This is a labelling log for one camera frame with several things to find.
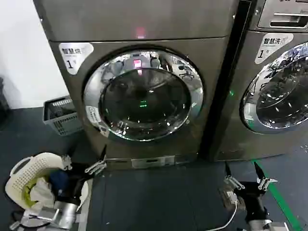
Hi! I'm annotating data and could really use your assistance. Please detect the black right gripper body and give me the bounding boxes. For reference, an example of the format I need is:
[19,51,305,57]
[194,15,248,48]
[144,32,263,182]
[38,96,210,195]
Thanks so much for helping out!
[237,181,264,218]

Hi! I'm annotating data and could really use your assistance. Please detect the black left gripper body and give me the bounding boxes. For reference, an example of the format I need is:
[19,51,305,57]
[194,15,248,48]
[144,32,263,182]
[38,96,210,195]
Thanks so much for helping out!
[57,163,90,203]

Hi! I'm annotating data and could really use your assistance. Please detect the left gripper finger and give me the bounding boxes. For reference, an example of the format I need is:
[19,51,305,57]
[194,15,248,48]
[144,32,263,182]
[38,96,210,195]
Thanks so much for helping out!
[84,144,108,176]
[61,154,73,170]

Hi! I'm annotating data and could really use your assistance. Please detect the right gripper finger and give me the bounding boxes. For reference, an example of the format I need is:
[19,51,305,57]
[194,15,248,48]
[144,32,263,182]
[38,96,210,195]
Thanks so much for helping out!
[224,162,244,191]
[253,161,278,193]

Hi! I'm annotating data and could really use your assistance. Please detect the small grey box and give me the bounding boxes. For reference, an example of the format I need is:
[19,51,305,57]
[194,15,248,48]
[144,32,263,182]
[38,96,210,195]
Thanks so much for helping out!
[218,184,242,209]

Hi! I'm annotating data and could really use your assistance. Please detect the dark blue cloth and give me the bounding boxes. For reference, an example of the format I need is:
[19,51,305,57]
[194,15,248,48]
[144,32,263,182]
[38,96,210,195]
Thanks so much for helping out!
[49,169,70,191]

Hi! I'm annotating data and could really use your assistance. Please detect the green floor tape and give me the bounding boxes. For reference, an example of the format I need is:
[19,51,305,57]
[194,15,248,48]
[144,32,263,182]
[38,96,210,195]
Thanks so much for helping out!
[252,160,304,231]

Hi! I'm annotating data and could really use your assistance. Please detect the white perforated laundry basket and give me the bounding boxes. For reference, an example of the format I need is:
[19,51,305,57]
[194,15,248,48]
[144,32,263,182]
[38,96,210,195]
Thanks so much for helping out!
[4,151,90,213]

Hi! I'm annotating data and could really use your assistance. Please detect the grey slatted plastic basket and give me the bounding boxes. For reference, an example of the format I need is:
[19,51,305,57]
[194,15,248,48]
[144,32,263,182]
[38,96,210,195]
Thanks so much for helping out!
[43,95,84,137]

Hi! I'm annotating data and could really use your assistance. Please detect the grey dryer with drawer panel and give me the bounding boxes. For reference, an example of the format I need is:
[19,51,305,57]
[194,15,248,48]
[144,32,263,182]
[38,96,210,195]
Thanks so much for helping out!
[213,0,308,162]

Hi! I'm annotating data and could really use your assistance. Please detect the white cloth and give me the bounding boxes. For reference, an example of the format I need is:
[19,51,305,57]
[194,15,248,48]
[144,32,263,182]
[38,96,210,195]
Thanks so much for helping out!
[30,180,56,208]

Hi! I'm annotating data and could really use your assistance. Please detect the yellow-green cloth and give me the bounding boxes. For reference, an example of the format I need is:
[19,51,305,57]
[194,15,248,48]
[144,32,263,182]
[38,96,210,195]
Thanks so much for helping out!
[23,177,42,209]

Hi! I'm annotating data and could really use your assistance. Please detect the dark clothes in grey basket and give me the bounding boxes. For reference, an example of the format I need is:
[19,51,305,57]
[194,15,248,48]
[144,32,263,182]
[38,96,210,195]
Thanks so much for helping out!
[49,105,76,119]

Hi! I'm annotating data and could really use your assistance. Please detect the round glass dryer door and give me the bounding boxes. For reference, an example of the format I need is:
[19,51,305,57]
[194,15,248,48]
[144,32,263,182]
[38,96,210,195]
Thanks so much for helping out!
[83,46,205,145]

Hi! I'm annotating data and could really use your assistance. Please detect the round chrome-rimmed glass door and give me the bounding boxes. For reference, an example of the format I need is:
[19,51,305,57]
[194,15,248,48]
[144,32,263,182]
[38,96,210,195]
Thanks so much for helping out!
[239,41,308,136]

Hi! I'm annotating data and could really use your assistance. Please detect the white number sticker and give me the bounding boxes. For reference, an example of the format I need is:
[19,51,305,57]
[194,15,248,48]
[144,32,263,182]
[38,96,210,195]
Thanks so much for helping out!
[255,33,295,65]
[58,42,95,76]

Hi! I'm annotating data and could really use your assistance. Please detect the grey front-load dryer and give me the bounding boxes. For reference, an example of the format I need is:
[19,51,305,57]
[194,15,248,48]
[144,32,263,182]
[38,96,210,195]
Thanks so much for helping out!
[32,0,239,169]

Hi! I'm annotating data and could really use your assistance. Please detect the white cable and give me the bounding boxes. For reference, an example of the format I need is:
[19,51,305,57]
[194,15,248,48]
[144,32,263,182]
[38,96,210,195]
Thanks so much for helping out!
[215,201,241,231]

